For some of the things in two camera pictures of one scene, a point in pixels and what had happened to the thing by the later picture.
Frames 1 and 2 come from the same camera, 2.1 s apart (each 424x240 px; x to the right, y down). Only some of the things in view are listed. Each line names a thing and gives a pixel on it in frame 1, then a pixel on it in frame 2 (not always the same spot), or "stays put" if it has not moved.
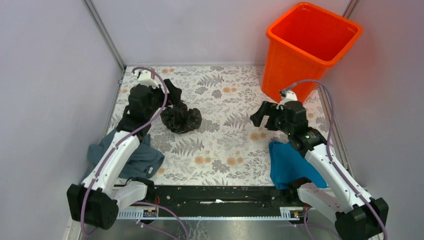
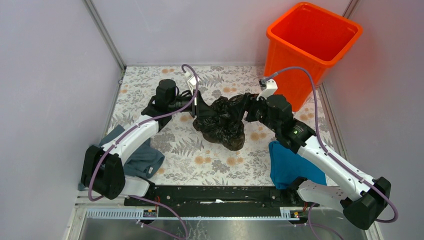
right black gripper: x=269 y=109 to x=248 y=103
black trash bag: x=180 y=119 to x=223 y=123
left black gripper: x=174 y=92 to x=199 y=108
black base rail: x=216 y=201 stays put
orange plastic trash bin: x=304 y=43 stays put
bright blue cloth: x=287 y=164 stays put
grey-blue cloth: x=142 y=163 stays put
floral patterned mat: x=227 y=149 stays put
